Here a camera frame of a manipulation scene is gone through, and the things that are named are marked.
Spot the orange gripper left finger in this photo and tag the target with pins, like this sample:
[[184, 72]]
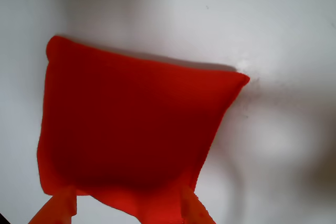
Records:
[[57, 208]]

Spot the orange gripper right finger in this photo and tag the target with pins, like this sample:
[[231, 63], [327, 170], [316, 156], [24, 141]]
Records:
[[193, 211]]

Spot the red bean bag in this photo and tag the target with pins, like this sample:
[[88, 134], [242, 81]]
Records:
[[131, 116]]

